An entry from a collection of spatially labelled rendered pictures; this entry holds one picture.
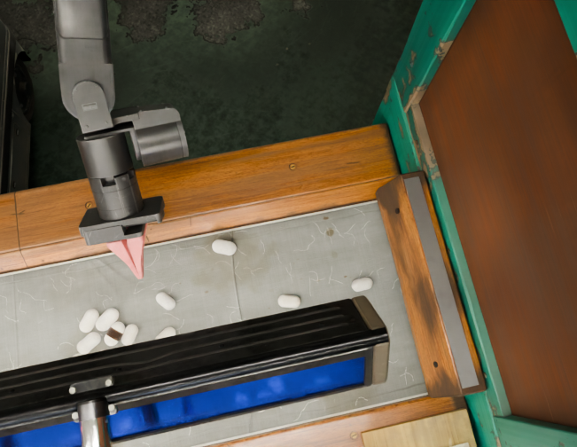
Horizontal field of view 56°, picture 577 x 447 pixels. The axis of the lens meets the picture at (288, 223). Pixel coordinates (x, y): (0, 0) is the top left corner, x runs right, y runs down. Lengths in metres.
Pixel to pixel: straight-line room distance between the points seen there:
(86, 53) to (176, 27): 1.27
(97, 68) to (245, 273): 0.36
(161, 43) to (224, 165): 1.08
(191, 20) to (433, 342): 1.44
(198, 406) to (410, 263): 0.39
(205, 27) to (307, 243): 1.19
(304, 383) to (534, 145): 0.30
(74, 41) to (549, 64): 0.47
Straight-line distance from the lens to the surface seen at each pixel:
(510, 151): 0.59
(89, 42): 0.66
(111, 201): 0.70
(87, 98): 0.66
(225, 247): 0.82
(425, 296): 0.75
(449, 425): 0.82
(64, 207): 0.88
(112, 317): 0.83
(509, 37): 0.57
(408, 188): 0.76
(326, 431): 0.80
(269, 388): 0.47
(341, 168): 0.85
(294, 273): 0.83
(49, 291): 0.89
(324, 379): 0.48
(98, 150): 0.68
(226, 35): 1.88
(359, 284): 0.82
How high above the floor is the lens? 1.56
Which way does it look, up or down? 75 degrees down
